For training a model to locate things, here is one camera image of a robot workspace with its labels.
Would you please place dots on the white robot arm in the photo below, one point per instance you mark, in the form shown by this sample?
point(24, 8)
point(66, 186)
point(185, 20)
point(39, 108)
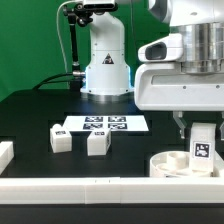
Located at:
point(183, 71)

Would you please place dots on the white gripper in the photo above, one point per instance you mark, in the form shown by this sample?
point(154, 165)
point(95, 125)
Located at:
point(162, 87)

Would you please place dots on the white round stool seat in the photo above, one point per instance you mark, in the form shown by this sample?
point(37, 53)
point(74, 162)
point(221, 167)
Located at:
point(173, 164)

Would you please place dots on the white marker tag sheet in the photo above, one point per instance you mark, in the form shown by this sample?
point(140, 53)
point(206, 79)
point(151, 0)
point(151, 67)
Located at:
point(130, 123)

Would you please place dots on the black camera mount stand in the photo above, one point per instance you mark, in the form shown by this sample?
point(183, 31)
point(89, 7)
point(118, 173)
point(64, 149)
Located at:
point(76, 16)

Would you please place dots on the white U-shaped fence wall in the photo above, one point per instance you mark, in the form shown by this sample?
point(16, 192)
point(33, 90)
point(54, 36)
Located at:
point(111, 190)

